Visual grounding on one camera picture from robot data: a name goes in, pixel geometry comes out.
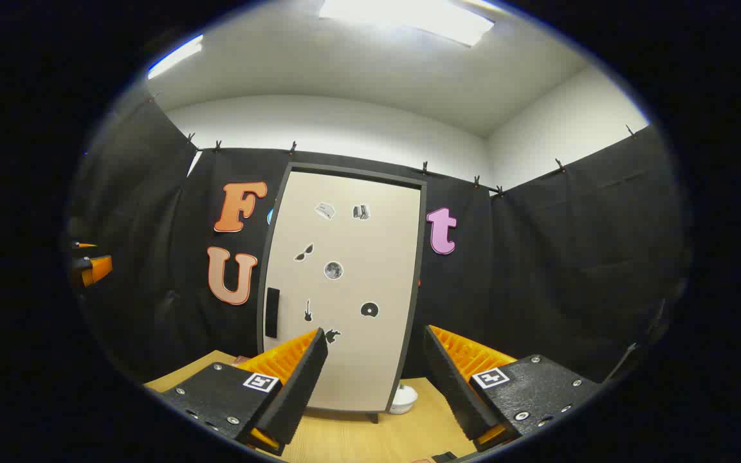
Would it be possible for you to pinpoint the dark grey cabinet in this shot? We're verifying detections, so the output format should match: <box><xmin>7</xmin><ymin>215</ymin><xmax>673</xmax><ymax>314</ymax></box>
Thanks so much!
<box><xmin>258</xmin><ymin>162</ymin><xmax>428</xmax><ymax>424</ymax></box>

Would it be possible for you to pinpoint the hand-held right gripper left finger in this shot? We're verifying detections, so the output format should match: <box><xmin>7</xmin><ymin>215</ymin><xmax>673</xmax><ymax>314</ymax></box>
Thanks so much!
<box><xmin>155</xmin><ymin>328</ymin><xmax>329</xmax><ymax>456</ymax></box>

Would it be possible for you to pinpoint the large ceiling light panel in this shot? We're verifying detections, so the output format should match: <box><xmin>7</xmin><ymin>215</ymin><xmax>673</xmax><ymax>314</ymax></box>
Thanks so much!
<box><xmin>319</xmin><ymin>0</ymin><xmax>495</xmax><ymax>47</ymax></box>

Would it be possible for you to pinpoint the white round lidded pot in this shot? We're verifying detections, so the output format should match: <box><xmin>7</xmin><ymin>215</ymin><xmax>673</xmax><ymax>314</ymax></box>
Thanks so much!
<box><xmin>389</xmin><ymin>384</ymin><xmax>419</xmax><ymax>415</ymax></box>

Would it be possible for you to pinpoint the row of cloth clips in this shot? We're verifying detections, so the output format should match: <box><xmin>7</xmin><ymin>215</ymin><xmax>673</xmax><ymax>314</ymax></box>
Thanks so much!
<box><xmin>185</xmin><ymin>124</ymin><xmax>636</xmax><ymax>197</ymax></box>

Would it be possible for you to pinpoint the small ceiling light panel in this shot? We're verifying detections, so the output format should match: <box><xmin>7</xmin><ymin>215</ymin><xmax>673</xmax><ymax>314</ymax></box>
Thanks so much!
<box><xmin>147</xmin><ymin>35</ymin><xmax>204</xmax><ymax>80</ymax></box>

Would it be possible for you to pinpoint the grey metal stand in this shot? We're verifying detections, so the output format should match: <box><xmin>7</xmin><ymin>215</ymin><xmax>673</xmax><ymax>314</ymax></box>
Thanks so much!
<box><xmin>605</xmin><ymin>343</ymin><xmax>641</xmax><ymax>381</ymax></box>

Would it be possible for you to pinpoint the black backdrop cloth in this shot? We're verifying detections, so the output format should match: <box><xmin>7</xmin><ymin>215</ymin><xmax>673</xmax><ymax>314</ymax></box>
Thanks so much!
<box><xmin>68</xmin><ymin>96</ymin><xmax>693</xmax><ymax>386</ymax></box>

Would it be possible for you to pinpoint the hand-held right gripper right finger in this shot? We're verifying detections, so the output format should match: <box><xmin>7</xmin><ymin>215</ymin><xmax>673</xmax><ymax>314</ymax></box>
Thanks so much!
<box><xmin>423</xmin><ymin>325</ymin><xmax>603</xmax><ymax>453</ymax></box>

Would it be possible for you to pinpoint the black cabinet door handle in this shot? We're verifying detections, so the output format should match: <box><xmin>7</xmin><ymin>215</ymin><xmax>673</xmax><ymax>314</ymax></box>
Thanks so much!
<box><xmin>265</xmin><ymin>287</ymin><xmax>280</xmax><ymax>339</ymax></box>

